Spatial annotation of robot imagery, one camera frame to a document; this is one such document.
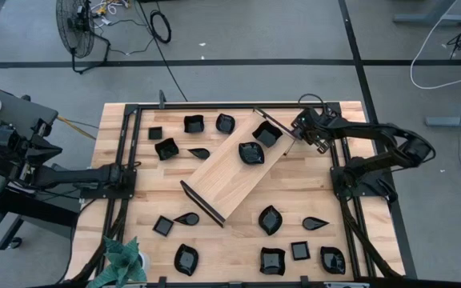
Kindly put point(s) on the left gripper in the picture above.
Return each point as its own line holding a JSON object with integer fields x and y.
{"x": 19, "y": 154}

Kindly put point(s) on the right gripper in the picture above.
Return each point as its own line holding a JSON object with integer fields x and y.
{"x": 316, "y": 126}

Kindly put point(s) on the black teardrop plate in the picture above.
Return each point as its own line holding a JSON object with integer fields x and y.
{"x": 199, "y": 153}
{"x": 187, "y": 218}
{"x": 314, "y": 223}

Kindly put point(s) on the small black square plate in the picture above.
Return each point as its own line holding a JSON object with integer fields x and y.
{"x": 300, "y": 250}
{"x": 155, "y": 133}
{"x": 163, "y": 225}

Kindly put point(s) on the black oval leaf plate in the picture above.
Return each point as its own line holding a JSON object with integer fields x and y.
{"x": 225, "y": 123}
{"x": 333, "y": 260}
{"x": 186, "y": 259}

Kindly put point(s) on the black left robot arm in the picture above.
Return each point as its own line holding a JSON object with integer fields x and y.
{"x": 74, "y": 176}

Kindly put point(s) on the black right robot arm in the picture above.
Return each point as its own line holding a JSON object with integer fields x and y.
{"x": 362, "y": 129}

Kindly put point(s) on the black side table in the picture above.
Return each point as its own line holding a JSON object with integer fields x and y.
{"x": 14, "y": 110}

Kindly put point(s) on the wooden shelf riser black legs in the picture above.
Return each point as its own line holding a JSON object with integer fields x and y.
{"x": 222, "y": 180}

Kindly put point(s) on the black floor fan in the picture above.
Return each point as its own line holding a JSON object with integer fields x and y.
{"x": 74, "y": 28}

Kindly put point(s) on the grey desk foot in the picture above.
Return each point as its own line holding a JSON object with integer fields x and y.
{"x": 446, "y": 121}
{"x": 430, "y": 18}

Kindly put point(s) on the green paper plant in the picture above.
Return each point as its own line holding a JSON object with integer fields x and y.
{"x": 122, "y": 262}

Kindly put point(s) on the white plant pot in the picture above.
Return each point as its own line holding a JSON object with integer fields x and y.
{"x": 146, "y": 262}

